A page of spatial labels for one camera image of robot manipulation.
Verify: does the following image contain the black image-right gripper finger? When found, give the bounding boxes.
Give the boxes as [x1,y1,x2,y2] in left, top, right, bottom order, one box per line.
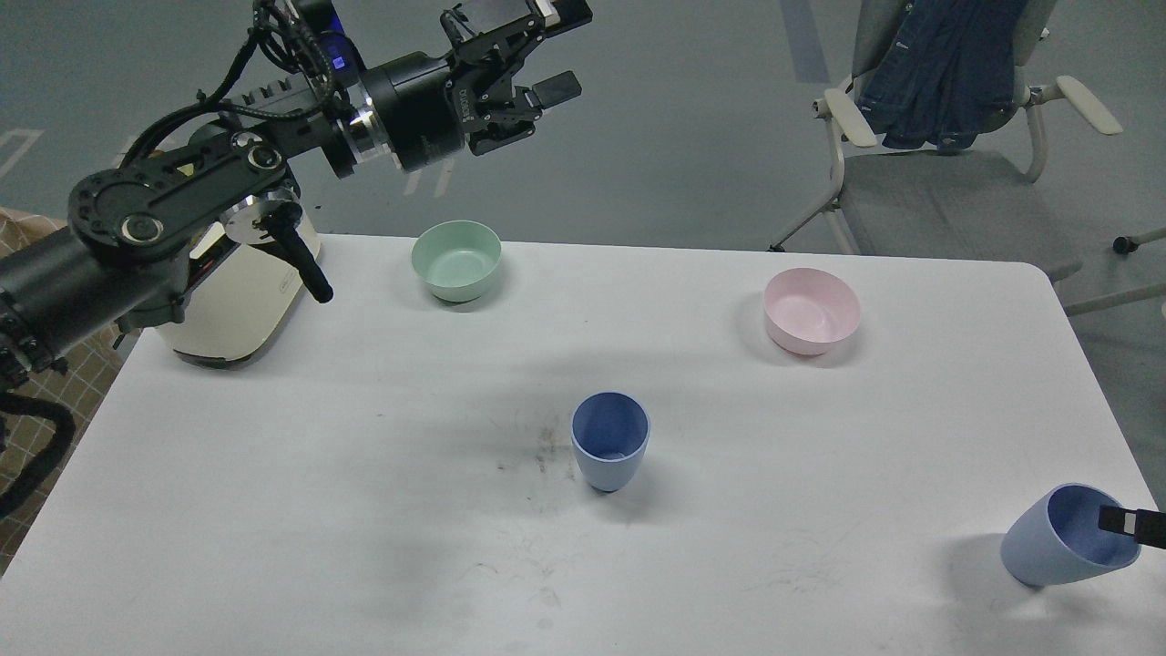
[1097,505,1166,549]

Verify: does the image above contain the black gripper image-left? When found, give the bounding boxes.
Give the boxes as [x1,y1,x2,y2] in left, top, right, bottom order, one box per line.
[351,1,593,172]

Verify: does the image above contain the blue cup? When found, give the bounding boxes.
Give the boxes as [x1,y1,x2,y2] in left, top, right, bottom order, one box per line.
[999,484,1142,587]
[570,392,652,493]

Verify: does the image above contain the green bowl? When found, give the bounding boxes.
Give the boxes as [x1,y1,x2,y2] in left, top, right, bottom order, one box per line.
[410,220,501,303]

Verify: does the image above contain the pink bowl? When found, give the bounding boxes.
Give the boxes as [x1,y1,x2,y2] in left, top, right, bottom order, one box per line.
[763,267,862,357]

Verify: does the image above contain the grey office chair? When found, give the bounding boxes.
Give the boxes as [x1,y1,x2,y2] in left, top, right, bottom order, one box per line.
[770,1,1123,283]

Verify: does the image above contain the cream toaster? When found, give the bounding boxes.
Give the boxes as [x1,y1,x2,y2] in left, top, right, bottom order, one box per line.
[157,198,303,368]

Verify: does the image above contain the blue denim jacket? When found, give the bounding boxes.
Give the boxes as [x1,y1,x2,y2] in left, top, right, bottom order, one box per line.
[857,1,1028,151]

